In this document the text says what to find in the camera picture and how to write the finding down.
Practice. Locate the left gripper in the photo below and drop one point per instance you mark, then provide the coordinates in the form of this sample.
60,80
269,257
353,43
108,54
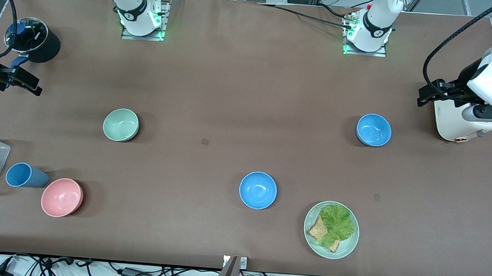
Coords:
463,82

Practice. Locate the blue bowl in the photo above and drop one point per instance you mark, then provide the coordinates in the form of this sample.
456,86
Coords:
258,190
373,130

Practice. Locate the green bowl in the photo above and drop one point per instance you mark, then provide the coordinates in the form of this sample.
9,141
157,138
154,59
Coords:
120,125

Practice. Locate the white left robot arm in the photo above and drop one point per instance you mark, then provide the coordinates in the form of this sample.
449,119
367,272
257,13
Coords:
376,18

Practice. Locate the pink bowl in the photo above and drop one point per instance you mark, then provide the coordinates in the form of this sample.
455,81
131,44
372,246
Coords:
61,197

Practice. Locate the cream white toaster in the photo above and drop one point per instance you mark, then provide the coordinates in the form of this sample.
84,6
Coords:
450,127

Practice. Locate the glass lid blue knob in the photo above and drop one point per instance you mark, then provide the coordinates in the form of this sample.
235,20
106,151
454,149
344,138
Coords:
32,34

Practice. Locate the blue cup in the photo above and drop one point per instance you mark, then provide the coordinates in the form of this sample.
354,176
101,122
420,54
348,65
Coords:
27,176

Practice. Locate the green lettuce leaf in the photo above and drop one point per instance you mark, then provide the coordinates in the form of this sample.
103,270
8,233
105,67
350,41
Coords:
338,222

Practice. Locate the green plate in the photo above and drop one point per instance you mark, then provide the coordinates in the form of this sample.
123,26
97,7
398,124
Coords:
347,246

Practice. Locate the brown toast slice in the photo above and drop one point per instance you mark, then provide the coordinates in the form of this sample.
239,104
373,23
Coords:
317,231

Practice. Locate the white metal bracket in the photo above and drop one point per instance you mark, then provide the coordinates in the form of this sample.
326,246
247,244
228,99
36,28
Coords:
243,263

